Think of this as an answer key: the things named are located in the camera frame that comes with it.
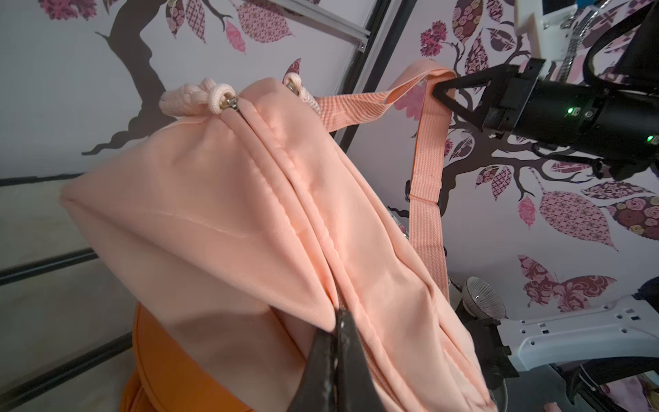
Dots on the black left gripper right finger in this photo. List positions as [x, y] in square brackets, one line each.
[355, 389]

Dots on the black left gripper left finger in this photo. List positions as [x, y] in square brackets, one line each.
[317, 388]

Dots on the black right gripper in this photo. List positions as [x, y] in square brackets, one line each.
[551, 113]

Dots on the light orange fanny pack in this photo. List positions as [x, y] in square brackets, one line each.
[166, 378]

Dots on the pink fanny pack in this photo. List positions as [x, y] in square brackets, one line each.
[243, 227]

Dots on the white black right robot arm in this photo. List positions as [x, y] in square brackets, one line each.
[549, 236]

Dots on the silver flexible conduit right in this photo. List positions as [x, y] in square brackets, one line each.
[591, 11]

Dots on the white ribbed lamp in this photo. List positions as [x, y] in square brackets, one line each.
[481, 301]

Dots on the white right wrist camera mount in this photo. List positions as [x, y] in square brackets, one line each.
[547, 25]

